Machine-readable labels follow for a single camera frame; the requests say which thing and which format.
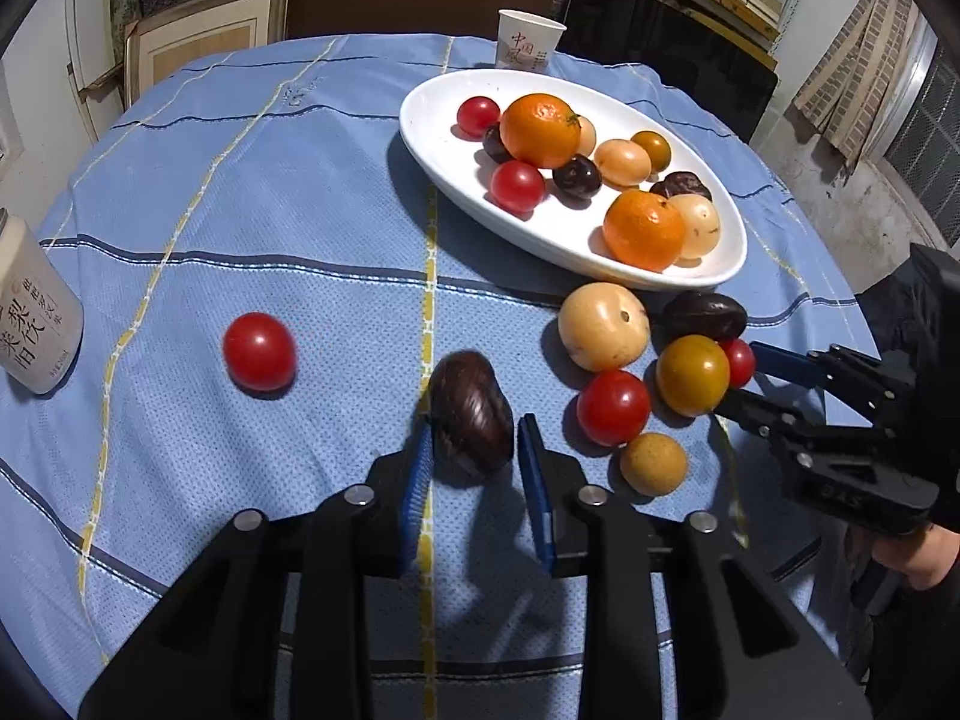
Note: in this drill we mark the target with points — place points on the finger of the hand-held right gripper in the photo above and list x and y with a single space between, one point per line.
765 412
784 365

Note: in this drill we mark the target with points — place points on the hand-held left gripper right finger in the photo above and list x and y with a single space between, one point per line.
534 487

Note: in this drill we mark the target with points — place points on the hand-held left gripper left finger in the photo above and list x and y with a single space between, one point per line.
418 487

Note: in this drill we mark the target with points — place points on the red cherry tomato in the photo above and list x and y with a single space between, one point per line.
259 352
741 361
517 185
478 115
613 407

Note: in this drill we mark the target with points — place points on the yellow cherry tomato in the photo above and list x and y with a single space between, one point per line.
692 375

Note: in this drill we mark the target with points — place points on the dark red jujube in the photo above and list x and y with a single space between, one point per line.
471 420
682 184
577 178
703 315
493 146

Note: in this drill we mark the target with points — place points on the mandarin orange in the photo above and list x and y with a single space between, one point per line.
645 230
540 129

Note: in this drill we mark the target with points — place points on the white oval plate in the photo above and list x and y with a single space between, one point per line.
442 135

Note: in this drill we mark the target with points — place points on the person's right hand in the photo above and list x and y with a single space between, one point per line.
922 555

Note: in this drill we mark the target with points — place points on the pale beige round fruit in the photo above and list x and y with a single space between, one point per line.
604 326
699 225
622 163
652 463
588 136

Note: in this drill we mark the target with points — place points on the black jacket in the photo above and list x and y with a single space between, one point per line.
915 300

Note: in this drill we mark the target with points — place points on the window with metal grille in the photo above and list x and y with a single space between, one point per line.
926 157

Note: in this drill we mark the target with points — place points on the orange-yellow cherry tomato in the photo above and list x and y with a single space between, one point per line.
652 150

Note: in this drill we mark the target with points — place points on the blue plaid tablecloth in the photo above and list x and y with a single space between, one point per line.
300 240

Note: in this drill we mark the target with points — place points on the brick-patterned paper sheets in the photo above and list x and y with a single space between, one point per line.
862 75

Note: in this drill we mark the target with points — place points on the black folded table board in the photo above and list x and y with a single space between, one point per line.
675 52

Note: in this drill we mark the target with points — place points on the printed white paper cup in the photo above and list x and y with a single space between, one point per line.
529 41

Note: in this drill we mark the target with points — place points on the beige drink bottle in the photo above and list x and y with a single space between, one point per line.
34 315

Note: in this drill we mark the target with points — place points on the wooden framed panel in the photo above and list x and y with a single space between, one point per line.
202 45

